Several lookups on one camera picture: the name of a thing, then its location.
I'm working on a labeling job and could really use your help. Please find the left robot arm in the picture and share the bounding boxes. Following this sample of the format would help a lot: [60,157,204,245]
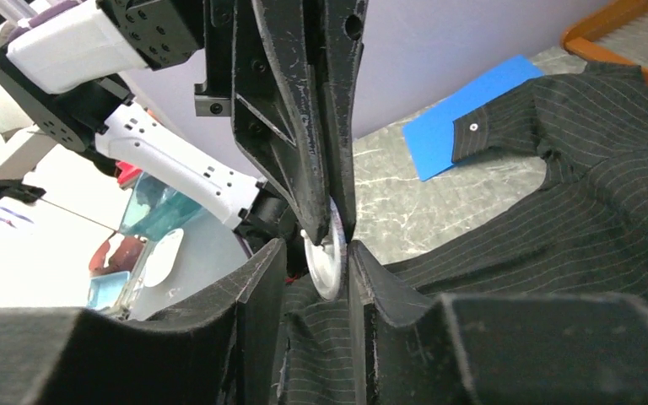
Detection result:
[0,1,367,244]

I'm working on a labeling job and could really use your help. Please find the black pinstriped shirt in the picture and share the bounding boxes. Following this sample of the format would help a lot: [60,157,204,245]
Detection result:
[270,60,648,405]

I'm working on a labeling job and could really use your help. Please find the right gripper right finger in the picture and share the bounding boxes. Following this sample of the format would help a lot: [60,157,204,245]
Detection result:
[348,241,648,404]

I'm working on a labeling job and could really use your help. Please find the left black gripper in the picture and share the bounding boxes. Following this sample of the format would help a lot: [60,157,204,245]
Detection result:
[96,0,368,243]

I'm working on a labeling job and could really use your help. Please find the blue flat mat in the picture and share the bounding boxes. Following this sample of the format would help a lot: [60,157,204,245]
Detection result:
[401,53,545,183]

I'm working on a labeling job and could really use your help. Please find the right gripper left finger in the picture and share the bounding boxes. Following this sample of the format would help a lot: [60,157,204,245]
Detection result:
[0,239,287,404]

